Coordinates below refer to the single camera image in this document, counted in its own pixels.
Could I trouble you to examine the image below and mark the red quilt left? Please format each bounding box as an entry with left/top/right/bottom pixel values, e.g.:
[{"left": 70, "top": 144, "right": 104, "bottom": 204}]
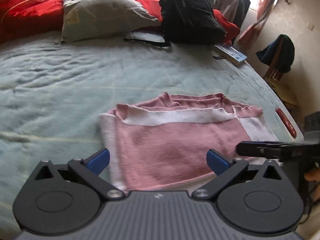
[{"left": 1, "top": 0, "right": 64, "bottom": 43}]

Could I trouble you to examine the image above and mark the black backpack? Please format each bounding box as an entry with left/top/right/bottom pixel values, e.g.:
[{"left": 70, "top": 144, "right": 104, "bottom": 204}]
[{"left": 124, "top": 0, "right": 227, "bottom": 47}]

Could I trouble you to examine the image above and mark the red plaid curtain right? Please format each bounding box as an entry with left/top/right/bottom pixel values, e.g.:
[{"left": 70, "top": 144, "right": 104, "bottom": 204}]
[{"left": 237, "top": 0, "right": 275, "bottom": 51}]

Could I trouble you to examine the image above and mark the pink and white sweater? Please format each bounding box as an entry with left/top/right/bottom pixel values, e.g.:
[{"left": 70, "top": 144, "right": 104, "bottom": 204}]
[{"left": 100, "top": 93, "right": 276, "bottom": 191}]

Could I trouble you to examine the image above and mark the person right hand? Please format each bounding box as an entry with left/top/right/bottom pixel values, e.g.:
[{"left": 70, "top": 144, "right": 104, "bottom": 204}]
[{"left": 304, "top": 167, "right": 320, "bottom": 182}]

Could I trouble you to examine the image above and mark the grey green pillow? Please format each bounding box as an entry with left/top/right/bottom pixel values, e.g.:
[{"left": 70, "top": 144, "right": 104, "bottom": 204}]
[{"left": 61, "top": 0, "right": 160, "bottom": 43}]

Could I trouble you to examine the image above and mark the blue white book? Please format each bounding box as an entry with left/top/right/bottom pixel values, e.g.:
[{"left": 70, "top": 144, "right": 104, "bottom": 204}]
[{"left": 213, "top": 43, "right": 247, "bottom": 66}]

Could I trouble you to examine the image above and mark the red quilt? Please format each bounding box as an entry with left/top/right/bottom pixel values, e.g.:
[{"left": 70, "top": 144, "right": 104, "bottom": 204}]
[
  {"left": 1, "top": 0, "right": 64, "bottom": 43},
  {"left": 135, "top": 0, "right": 240, "bottom": 45}
]

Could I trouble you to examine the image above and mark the clothes rack with garments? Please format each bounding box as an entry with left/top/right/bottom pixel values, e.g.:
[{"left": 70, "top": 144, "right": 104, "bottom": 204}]
[{"left": 213, "top": 0, "right": 251, "bottom": 29}]

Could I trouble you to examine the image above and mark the wooden chair with clothes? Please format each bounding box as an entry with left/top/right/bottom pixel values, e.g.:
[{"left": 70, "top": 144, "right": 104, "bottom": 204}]
[{"left": 256, "top": 34, "right": 299, "bottom": 111}]

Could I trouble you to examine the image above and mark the green plaid bed blanket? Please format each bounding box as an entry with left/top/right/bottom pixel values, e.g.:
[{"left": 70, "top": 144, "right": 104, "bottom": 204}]
[{"left": 1, "top": 32, "right": 291, "bottom": 239}]

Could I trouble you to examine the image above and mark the red flat case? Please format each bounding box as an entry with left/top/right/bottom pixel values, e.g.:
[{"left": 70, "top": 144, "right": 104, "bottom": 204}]
[{"left": 275, "top": 108, "right": 297, "bottom": 139}]

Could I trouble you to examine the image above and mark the red quilt right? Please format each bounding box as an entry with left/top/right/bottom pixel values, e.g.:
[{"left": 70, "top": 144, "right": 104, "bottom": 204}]
[{"left": 135, "top": 0, "right": 240, "bottom": 45}]

